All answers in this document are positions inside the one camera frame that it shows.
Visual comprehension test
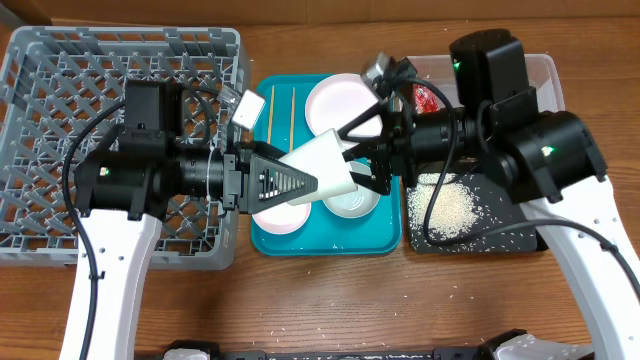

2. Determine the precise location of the clear plastic waste bin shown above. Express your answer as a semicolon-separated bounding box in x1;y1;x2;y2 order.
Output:
395;53;568;159

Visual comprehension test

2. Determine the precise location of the left wooden chopstick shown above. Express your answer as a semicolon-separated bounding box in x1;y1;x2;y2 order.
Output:
267;85;276;144

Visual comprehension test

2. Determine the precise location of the teal serving tray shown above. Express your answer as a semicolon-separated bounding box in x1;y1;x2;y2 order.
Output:
251;74;403;256

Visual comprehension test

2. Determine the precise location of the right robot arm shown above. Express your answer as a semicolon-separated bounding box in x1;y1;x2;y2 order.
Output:
339;29;639;359

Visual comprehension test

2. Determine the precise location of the red snack wrapper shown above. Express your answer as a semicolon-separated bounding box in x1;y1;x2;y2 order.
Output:
413;84;440;114

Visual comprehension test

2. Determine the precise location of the grey dishwasher rack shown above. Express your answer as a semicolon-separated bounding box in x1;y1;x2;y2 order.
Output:
1;26;251;267

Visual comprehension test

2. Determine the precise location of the small pink-rimmed white plate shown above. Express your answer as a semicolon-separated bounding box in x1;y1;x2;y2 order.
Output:
252;203;312;235

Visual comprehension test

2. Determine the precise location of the white paper cup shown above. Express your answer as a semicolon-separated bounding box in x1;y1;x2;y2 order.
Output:
280;129;357;206

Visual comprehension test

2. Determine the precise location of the grey bowl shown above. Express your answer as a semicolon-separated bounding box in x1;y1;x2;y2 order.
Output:
323;185;380;219

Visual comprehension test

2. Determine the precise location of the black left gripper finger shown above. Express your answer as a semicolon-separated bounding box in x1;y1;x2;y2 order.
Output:
240;141;285;160
247;154;318;214

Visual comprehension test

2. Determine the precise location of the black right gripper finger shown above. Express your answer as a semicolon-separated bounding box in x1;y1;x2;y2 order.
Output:
335;102;383;148
350;164;392;195

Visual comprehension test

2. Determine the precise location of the large white plate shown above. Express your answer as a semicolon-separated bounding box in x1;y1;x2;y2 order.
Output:
305;73;378;136

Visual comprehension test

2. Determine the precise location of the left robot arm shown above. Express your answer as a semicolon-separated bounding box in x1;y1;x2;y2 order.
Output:
61;80;318;359

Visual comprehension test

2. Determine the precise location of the black waste tray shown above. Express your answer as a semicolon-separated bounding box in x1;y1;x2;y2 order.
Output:
404;172;549;254

